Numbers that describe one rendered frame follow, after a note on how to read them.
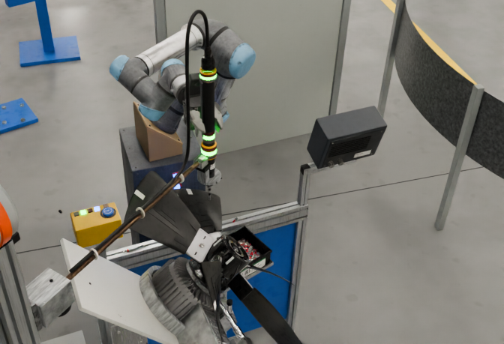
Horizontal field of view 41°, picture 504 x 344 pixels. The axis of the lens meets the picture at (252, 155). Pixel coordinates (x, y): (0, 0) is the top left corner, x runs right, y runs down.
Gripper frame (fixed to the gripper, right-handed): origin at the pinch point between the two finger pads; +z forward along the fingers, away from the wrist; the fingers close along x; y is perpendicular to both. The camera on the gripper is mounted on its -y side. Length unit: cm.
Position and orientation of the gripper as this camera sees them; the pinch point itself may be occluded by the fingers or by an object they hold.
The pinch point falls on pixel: (211, 125)
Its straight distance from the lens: 180.6
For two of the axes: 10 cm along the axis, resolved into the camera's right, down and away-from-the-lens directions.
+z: 3.9, 5.9, -7.1
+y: -0.3, 7.8, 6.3
